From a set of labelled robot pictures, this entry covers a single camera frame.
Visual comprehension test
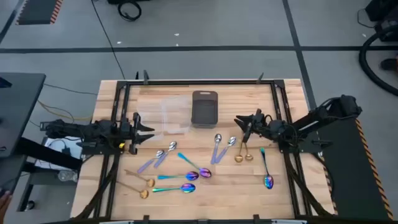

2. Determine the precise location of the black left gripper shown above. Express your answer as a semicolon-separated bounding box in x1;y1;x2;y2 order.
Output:
119;111;155;156

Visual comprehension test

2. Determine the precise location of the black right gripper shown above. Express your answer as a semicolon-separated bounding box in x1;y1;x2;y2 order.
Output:
233;108;273;144

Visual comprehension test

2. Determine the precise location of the clear plastic bin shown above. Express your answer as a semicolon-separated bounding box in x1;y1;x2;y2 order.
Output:
136;96;164;138
160;95;192;135

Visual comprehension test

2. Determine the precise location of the brown wooden spoon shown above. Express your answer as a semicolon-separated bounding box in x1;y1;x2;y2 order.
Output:
244;141;254;162

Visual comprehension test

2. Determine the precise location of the light wooden spoon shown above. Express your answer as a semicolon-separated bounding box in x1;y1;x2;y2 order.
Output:
234;141;244;164

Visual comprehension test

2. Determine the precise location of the iridescent rainbow spoon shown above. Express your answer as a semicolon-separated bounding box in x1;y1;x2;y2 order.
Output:
259;147;275;190
177;152;213;179
157;171;200;182
152;183;197;194

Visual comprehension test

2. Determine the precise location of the grey plastic bin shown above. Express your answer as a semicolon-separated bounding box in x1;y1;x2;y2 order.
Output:
190;90;219;129

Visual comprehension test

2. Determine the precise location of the white paper sheet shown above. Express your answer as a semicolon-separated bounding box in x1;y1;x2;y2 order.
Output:
34;136;84;171

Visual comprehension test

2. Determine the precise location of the clear plastic bottle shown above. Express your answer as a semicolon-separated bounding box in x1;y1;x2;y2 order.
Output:
57;169;78;183

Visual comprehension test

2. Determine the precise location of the black desk support beam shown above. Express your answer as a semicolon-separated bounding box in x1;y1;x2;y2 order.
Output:
14;136;84;171

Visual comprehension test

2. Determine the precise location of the black platform with striped edge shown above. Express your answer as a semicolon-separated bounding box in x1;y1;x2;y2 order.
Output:
316;114;395;221

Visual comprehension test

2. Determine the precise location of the black desk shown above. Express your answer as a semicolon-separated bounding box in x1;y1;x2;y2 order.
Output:
0;73;47;158

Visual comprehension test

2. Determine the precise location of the person's hand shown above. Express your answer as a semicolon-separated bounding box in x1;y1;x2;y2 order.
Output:
0;190;13;218

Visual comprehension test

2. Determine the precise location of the person's shoe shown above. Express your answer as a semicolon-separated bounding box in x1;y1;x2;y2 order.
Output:
381;58;398;71

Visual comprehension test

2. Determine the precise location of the black orange-striped floor mat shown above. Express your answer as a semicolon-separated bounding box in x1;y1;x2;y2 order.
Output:
15;0;64;26

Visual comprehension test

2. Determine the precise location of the black equipment case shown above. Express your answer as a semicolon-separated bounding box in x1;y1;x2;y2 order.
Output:
365;0;398;43

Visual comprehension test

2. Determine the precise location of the yellow floor cable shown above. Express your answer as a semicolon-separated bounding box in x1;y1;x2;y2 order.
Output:
37;100;94;122

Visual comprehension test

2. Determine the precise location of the long black floor cable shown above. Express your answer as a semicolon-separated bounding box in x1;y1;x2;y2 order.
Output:
91;0;126;80

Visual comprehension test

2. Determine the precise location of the coiled black cable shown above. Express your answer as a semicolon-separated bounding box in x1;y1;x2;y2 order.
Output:
117;0;142;22

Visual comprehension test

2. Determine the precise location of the thick black hose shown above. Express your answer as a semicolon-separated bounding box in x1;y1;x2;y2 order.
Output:
359;24;398;96

